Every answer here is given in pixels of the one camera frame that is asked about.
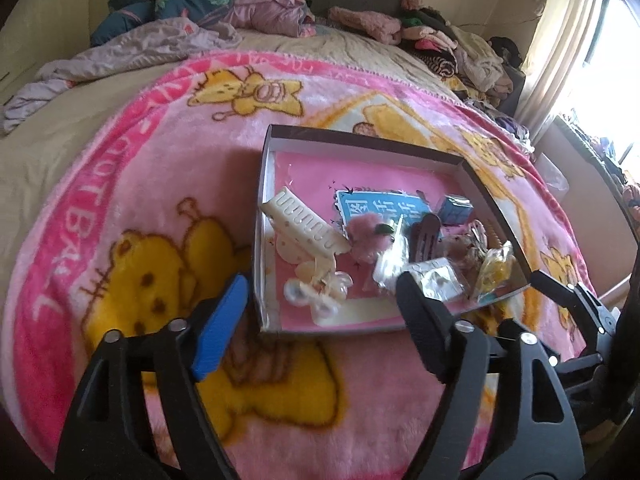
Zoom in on pearl earrings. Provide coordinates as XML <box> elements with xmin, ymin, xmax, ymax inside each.
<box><xmin>405</xmin><ymin>258</ymin><xmax>466</xmax><ymax>302</ymax></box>

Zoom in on clear plastic packet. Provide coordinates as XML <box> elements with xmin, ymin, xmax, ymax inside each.
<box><xmin>372</xmin><ymin>214</ymin><xmax>409</xmax><ymax>294</ymax></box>

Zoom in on yellow hoop earrings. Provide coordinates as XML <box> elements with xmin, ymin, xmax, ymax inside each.
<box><xmin>472</xmin><ymin>240</ymin><xmax>514</xmax><ymax>302</ymax></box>

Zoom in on pearl flower hair clip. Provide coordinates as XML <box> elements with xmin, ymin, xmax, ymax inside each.
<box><xmin>283</xmin><ymin>261</ymin><xmax>354</xmax><ymax>325</ymax></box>

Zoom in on maroon hair clip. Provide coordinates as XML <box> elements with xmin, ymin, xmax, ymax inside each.
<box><xmin>409</xmin><ymin>212</ymin><xmax>442</xmax><ymax>262</ymax></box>

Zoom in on cream white hair claw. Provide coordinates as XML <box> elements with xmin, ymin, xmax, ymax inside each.
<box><xmin>259</xmin><ymin>186</ymin><xmax>350</xmax><ymax>260</ymax></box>

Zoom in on pink fluffy hair clip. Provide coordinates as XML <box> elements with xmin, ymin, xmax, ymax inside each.
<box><xmin>346</xmin><ymin>212</ymin><xmax>392</xmax><ymax>264</ymax></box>

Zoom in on clear box of rhinestone earrings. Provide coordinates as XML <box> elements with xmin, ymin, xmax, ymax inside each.
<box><xmin>437</xmin><ymin>195</ymin><xmax>474</xmax><ymax>226</ymax></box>

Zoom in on dark cardboard tray box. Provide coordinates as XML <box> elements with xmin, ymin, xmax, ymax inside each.
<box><xmin>253</xmin><ymin>126</ymin><xmax>530</xmax><ymax>336</ymax></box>

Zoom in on peach spiral hair clip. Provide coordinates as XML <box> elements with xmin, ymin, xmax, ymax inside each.
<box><xmin>483</xmin><ymin>221</ymin><xmax>502</xmax><ymax>249</ymax></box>

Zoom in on pink sheer hair scrunchie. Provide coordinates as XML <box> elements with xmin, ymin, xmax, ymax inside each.
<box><xmin>442</xmin><ymin>233</ymin><xmax>488</xmax><ymax>281</ymax></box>

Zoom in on pink cartoon fleece blanket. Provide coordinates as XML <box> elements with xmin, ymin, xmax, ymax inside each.
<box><xmin>1</xmin><ymin>52</ymin><xmax>588</xmax><ymax>479</ymax></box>

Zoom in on pile of clothes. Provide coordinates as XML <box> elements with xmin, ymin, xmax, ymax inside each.
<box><xmin>400</xmin><ymin>0</ymin><xmax>533</xmax><ymax>155</ymax></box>

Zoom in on cream window curtain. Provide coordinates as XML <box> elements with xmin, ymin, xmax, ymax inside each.
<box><xmin>515</xmin><ymin>0</ymin><xmax>603</xmax><ymax>143</ymax></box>

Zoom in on lilac crumpled blanket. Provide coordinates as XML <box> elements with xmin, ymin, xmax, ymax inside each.
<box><xmin>1</xmin><ymin>18</ymin><xmax>242</xmax><ymax>136</ymax></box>

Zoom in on pink folded garment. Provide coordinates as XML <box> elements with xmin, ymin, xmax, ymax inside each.
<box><xmin>328</xmin><ymin>6</ymin><xmax>402</xmax><ymax>46</ymax></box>

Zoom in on cream wardrobe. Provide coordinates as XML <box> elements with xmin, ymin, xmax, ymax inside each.
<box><xmin>1</xmin><ymin>0</ymin><xmax>108</xmax><ymax>103</ymax></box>

